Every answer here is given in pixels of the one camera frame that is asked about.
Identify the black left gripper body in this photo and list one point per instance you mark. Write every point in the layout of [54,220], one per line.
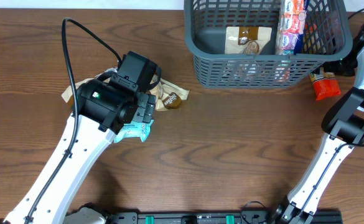
[145,107]

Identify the light blue snack packet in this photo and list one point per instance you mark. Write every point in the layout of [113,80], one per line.
[134,130]

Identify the colourful tissue multipack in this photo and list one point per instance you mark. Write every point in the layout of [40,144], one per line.
[289,37]

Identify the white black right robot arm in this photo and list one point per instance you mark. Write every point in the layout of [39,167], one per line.
[343,127]

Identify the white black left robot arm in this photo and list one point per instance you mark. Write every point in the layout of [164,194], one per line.
[105,105]

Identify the dark grey plastic basket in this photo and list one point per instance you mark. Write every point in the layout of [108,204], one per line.
[327,38]

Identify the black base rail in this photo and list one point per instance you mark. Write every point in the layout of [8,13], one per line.
[188,217]

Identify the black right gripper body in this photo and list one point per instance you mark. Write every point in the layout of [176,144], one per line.
[342,66]

